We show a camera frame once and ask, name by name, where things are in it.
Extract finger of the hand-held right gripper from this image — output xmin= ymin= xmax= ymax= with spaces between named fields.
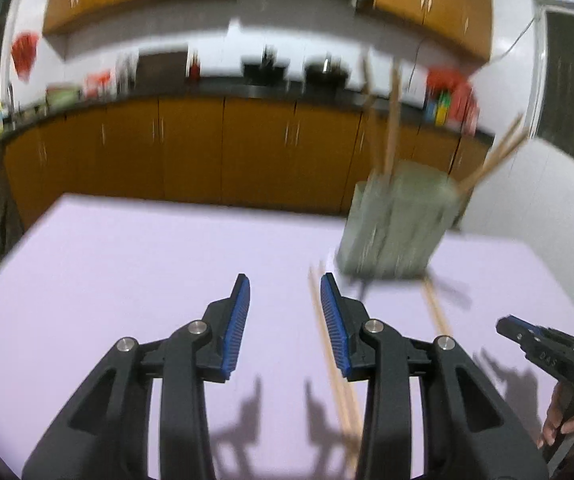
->
xmin=509 ymin=315 xmax=574 ymax=344
xmin=495 ymin=315 xmax=543 ymax=361

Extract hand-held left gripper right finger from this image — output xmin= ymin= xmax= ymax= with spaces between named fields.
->
xmin=320 ymin=272 xmax=550 ymax=480

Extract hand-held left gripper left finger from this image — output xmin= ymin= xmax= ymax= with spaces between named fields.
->
xmin=21 ymin=273 xmax=251 ymax=480

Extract pale green perforated utensil holder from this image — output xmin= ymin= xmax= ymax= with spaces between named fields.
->
xmin=335 ymin=160 xmax=461 ymax=281

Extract person's right hand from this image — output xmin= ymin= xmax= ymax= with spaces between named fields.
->
xmin=538 ymin=382 xmax=574 ymax=450

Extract lilac tablecloth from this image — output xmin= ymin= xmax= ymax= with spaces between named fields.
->
xmin=0 ymin=192 xmax=574 ymax=480

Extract wooden base cabinets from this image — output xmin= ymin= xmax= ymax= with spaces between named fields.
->
xmin=2 ymin=95 xmax=494 ymax=232

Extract red oil bottles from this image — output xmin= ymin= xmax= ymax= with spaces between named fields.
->
xmin=449 ymin=85 xmax=480 ymax=136

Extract colourful small boxes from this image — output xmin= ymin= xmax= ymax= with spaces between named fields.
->
xmin=423 ymin=92 xmax=452 ymax=126

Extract black kitchen countertop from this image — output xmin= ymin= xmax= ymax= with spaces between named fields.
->
xmin=0 ymin=77 xmax=496 ymax=157

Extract black wok with lid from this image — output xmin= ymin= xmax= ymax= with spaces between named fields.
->
xmin=304 ymin=54 xmax=350 ymax=87

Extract black open wok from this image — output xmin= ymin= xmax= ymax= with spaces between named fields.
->
xmin=242 ymin=49 xmax=288 ymax=86

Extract red bag on bottles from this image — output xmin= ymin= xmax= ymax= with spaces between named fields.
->
xmin=426 ymin=66 xmax=473 ymax=91

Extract dark cutting board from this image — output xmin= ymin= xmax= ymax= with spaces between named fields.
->
xmin=137 ymin=50 xmax=190 ymax=86

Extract clear glass jar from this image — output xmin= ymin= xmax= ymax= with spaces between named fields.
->
xmin=116 ymin=52 xmax=136 ymax=94

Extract red and white plastic bag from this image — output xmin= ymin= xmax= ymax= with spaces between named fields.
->
xmin=84 ymin=71 xmax=116 ymax=96

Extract green basin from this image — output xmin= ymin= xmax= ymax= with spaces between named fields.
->
xmin=46 ymin=84 xmax=86 ymax=106

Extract hanging red plastic bag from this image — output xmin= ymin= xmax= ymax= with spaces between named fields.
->
xmin=11 ymin=31 xmax=40 ymax=81

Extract white wall cable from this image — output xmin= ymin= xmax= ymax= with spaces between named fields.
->
xmin=409 ymin=15 xmax=538 ymax=92

